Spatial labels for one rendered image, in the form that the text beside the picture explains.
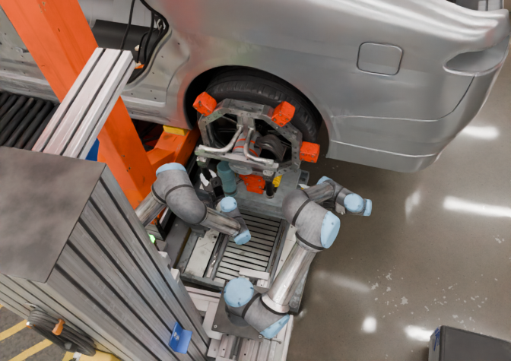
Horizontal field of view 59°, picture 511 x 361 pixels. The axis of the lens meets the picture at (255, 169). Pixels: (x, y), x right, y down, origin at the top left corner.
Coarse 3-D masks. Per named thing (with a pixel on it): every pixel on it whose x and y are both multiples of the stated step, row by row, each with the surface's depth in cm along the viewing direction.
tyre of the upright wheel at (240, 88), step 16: (224, 80) 224; (240, 80) 220; (256, 80) 218; (272, 80) 219; (224, 96) 223; (240, 96) 220; (256, 96) 216; (272, 96) 214; (288, 96) 218; (304, 96) 224; (304, 112) 221; (304, 128) 225
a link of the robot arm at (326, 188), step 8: (320, 184) 191; (328, 184) 194; (336, 184) 198; (288, 192) 171; (296, 192) 168; (304, 192) 171; (312, 192) 178; (320, 192) 183; (328, 192) 190; (336, 192) 196; (288, 200) 164; (296, 200) 162; (304, 200) 162; (312, 200) 176; (320, 200) 184; (288, 208) 162; (296, 208) 161; (288, 216) 163
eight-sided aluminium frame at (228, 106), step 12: (216, 108) 227; (228, 108) 217; (240, 108) 216; (252, 108) 219; (264, 108) 215; (204, 120) 231; (264, 120) 216; (204, 132) 240; (288, 132) 219; (300, 132) 224; (204, 144) 249; (216, 144) 253; (300, 144) 230; (288, 168) 243
